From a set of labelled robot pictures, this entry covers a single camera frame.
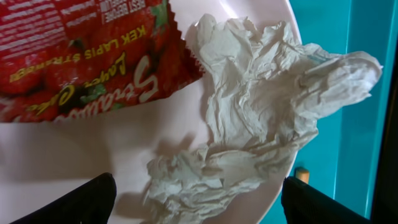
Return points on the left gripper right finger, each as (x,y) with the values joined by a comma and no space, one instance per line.
(305,205)

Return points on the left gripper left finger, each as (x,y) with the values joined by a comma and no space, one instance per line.
(90,203)

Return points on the left wooden chopstick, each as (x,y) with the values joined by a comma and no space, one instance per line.
(302,174)

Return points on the teal plastic tray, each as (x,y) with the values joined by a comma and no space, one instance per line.
(343,159)

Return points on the large pink plate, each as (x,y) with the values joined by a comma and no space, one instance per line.
(40,162)

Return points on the red snack wrapper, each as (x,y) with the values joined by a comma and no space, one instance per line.
(67,59)

